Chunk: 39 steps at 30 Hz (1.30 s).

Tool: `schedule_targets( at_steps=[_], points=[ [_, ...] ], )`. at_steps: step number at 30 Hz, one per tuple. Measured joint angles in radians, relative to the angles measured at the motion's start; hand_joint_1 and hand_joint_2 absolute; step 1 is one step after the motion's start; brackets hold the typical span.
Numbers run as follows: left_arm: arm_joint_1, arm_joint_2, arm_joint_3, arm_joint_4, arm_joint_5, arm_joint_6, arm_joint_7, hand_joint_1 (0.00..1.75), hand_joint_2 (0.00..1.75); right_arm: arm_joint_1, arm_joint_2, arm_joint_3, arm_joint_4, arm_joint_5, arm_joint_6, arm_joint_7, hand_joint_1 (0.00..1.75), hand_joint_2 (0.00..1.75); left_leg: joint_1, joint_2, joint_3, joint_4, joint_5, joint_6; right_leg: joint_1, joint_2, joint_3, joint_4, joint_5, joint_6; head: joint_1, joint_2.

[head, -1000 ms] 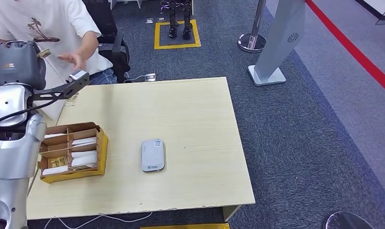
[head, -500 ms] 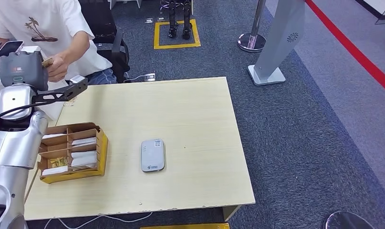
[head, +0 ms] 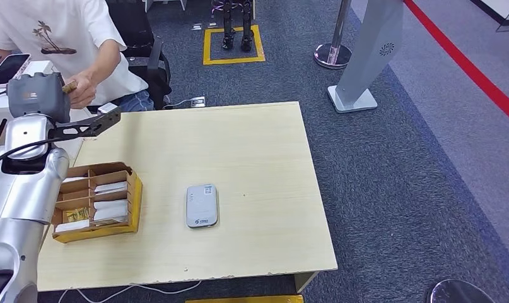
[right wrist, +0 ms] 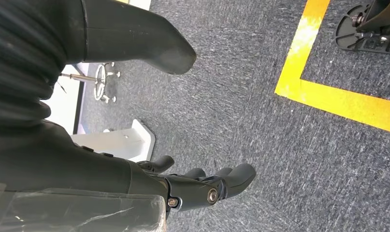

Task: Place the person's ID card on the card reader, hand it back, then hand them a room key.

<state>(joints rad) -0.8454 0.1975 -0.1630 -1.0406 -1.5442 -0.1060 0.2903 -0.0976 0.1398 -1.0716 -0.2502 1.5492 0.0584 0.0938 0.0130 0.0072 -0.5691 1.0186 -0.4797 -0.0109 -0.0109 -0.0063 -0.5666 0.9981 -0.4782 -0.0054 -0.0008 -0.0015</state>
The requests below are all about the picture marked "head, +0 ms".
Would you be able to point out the person's left forearm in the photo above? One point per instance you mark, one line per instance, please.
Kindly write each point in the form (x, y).
(103, 58)

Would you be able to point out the black humanoid robot legs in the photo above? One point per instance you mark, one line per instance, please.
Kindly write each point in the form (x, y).
(228, 21)

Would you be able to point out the white room key card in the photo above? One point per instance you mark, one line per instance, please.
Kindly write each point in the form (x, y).
(112, 204)
(72, 226)
(112, 214)
(76, 180)
(112, 187)

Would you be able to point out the white table legs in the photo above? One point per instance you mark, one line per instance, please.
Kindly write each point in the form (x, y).
(183, 4)

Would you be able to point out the black camera bracket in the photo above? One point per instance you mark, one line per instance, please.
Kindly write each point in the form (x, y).
(83, 129)

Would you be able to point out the round chrome base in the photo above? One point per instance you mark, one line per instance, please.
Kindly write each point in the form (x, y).
(459, 295)

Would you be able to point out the chrome stanchion post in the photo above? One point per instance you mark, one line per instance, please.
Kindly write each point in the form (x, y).
(332, 56)

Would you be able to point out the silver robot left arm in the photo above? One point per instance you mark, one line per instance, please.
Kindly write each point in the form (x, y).
(24, 196)

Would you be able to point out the person's left hand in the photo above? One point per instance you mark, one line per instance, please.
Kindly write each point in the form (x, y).
(85, 90)

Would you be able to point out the cardboard card organizer box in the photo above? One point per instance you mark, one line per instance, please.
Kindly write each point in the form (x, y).
(135, 209)

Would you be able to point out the red floor tape line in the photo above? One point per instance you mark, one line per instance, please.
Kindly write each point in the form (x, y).
(467, 67)

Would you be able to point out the white card reader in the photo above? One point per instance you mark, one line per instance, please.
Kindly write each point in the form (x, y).
(202, 207)

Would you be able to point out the smartphone with pale case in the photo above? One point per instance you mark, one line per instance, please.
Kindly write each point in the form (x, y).
(7, 69)

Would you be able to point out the white stand box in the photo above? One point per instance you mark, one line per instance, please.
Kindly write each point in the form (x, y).
(37, 67)

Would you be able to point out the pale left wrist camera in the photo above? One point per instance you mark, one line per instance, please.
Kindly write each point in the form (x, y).
(108, 108)

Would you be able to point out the black office chair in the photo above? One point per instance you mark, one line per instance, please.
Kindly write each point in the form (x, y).
(160, 83)

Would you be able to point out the white power strip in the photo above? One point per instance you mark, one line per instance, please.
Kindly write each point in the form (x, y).
(198, 102)

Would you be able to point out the yellow printed card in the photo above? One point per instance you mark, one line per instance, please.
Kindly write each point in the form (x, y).
(78, 215)

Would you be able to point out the light wood desk leg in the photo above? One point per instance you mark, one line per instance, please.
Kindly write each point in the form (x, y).
(304, 282)

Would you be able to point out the pale grey floor kiosk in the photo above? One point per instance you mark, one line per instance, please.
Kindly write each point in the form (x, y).
(371, 42)

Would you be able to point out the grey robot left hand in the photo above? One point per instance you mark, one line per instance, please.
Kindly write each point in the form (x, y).
(37, 96)

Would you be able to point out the person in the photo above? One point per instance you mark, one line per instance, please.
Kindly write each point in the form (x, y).
(62, 42)

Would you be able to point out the yellow floor tape square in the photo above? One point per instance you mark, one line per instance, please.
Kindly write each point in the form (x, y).
(246, 299)
(234, 61)

